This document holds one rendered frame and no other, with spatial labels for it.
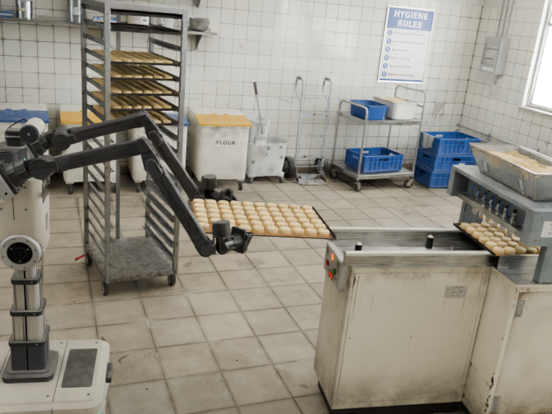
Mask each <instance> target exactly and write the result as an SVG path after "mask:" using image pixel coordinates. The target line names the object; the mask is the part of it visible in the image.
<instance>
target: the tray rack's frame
mask: <svg viewBox="0 0 552 414"><path fill-rule="evenodd" d="M104 2H110V8H112V9H122V10H133V11H143V12H164V13H175V14H183V9H184V8H178V7H168V6H162V5H157V4H148V3H139V2H120V1H110V0H80V55H81V104H82V126H87V66H86V4H88V5H92V6H96V7H104ZM116 50H118V51H121V31H116ZM87 149H88V140H83V141H82V150H87ZM83 203H84V246H85V248H83V249H84V251H85V253H86V257H85V260H86V262H87V253H89V255H90V258H91V259H92V261H93V262H94V264H95V266H96V268H97V270H98V271H99V273H100V275H101V276H102V277H99V278H100V280H101V289H102V291H104V257H103V255H102V254H101V252H100V250H99V248H98V247H97V246H96V244H95V243H94V241H89V186H88V166H86V167H83ZM110 247H111V249H112V250H113V252H114V254H115V255H111V256H110V260H111V261H112V263H113V265H114V267H115V268H111V269H110V283H119V282H125V281H131V280H137V279H143V278H153V277H159V276H165V275H167V276H168V281H169V282H170V274H173V263H172V262H171V261H170V259H169V258H168V257H167V256H166V255H165V254H164V253H163V252H162V251H161V249H160V248H159V247H158V246H157V244H156V243H155V242H154V241H153V239H152V238H151V237H150V235H149V234H148V233H147V232H145V236H140V237H125V238H120V159H117V160H116V239H114V241H112V242H110Z"/></svg>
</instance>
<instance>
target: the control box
mask: <svg viewBox="0 0 552 414"><path fill-rule="evenodd" d="M327 246H328V247H329V253H327ZM332 253H333V260H332V257H331V255H332ZM326 260H329V265H326ZM337 260H338V262H339V266H338V267H337ZM347 267H348V266H344V264H343V254H342V253H341V252H340V250H339V249H338V248H337V247H336V246H335V244H334V243H333V242H332V241H327V243H326V250H325V257H324V269H325V271H326V272H327V274H328V275H329V277H330V276H332V279H331V280H332V281H333V283H334V285H335V287H336V288H337V289H338V290H344V287H345V281H346V275H347ZM332 269H335V275H333V274H332Z"/></svg>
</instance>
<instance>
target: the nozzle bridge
mask: <svg viewBox="0 0 552 414"><path fill-rule="evenodd" d="M475 183H477V184H476V185H475V186H474V188H473V190H472V187H473V185H474V184H475ZM482 187H484V188H482ZM478 188H482V189H481V197H480V198H483V195H484V194H485V192H488V191H490V192H489V193H488V195H487V196H488V197H487V201H486V202H490V200H491V196H496V195H497V196H496V197H495V198H494V206H497V204H498V202H499V200H503V199H505V200H504V201H503V202H502V204H501V211H504V208H505V206H506V205H510V204H512V205H511V206H510V207H509V210H508V215H510V216H511V215H512V212H513V210H514V209H516V210H517V213H516V214H517V216H516V219H515V223H514V224H512V223H510V219H511V218H509V217H507V218H506V219H504V218H502V217H503V213H501V212H499V214H496V213H495V210H496V209H495V208H493V209H492V210H490V209H488V208H489V204H486V205H482V204H481V203H482V200H480V201H475V199H476V196H475V195H473V194H476V192H477V191H478ZM472 192H473V194H472ZM447 194H449V195H450V196H457V197H458V198H460V199H461V200H462V208H461V212H460V216H459V220H458V222H459V223H482V219H483V218H479V211H480V212H482V213H483V214H484V215H486V216H487V217H489V218H490V219H492V220H494V221H495V222H496V223H498V224H499V225H501V226H503V227H504V228H506V229H508V230H509V231H510V232H512V233H513V234H515V235H516V236H518V237H520V241H519V242H521V243H522V244H523V245H524V246H540V253H539V256H538V260H537V263H536V269H535V273H534V276H533V279H532V281H534V282H535V283H537V284H552V201H533V200H530V199H528V198H526V197H525V196H524V195H521V194H519V193H517V192H516V191H514V190H512V189H510V188H508V187H506V186H505V185H503V184H501V183H499V182H497V181H496V180H494V179H492V178H490V177H487V176H486V175H485V174H483V173H481V172H480V171H479V168H478V166H475V165H452V168H451V173H450V177H449V181H448V190H447ZM473 207H474V208H475V209H477V210H478V211H477V212H476V214H473V212H472V208H473Z"/></svg>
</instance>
